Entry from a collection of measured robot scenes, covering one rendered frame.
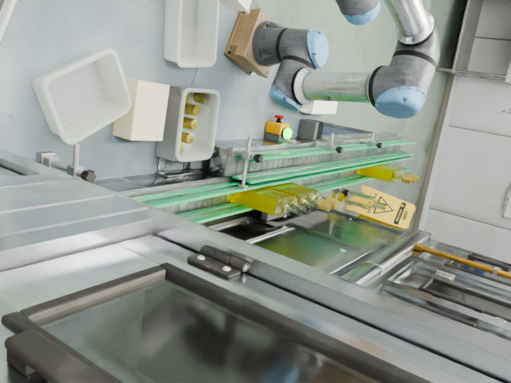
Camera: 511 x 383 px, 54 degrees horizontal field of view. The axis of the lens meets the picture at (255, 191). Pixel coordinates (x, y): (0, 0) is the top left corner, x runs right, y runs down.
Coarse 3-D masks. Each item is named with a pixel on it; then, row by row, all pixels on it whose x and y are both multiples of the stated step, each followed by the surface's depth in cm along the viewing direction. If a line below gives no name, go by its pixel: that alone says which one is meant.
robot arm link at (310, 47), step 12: (288, 36) 160; (300, 36) 158; (312, 36) 156; (324, 36) 160; (288, 48) 160; (300, 48) 157; (312, 48) 155; (324, 48) 161; (300, 60) 157; (312, 60) 157; (324, 60) 162
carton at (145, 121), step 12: (132, 84) 133; (144, 84) 134; (156, 84) 137; (132, 96) 133; (144, 96) 135; (156, 96) 138; (132, 108) 134; (144, 108) 136; (156, 108) 140; (120, 120) 136; (132, 120) 134; (144, 120) 137; (156, 120) 141; (120, 132) 137; (132, 132) 135; (144, 132) 138; (156, 132) 142
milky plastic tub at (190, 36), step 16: (176, 0) 139; (192, 0) 150; (208, 0) 151; (176, 16) 140; (192, 16) 152; (208, 16) 152; (176, 32) 140; (192, 32) 154; (208, 32) 153; (176, 48) 141; (192, 48) 156; (208, 48) 155; (192, 64) 147; (208, 64) 153
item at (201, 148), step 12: (192, 96) 159; (216, 96) 158; (180, 108) 146; (204, 108) 161; (216, 108) 159; (180, 120) 147; (204, 120) 162; (216, 120) 160; (180, 132) 148; (192, 132) 163; (204, 132) 163; (192, 144) 165; (204, 144) 163; (180, 156) 154; (192, 156) 157; (204, 156) 160
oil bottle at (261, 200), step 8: (240, 192) 167; (248, 192) 166; (256, 192) 165; (264, 192) 166; (232, 200) 170; (240, 200) 168; (248, 200) 166; (256, 200) 164; (264, 200) 162; (272, 200) 160; (280, 200) 160; (256, 208) 164; (264, 208) 163; (272, 208) 161; (280, 208) 160
